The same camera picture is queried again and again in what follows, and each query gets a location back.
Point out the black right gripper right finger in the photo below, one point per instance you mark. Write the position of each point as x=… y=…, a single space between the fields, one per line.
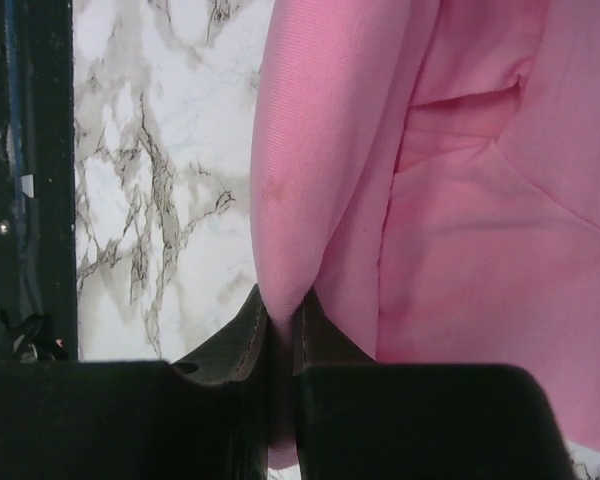
x=317 y=341

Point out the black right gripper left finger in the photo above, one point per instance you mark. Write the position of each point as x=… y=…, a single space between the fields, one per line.
x=230 y=355

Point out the pink t shirt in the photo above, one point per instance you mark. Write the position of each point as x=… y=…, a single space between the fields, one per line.
x=432 y=170

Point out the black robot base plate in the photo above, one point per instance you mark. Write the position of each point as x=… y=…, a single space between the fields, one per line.
x=37 y=187

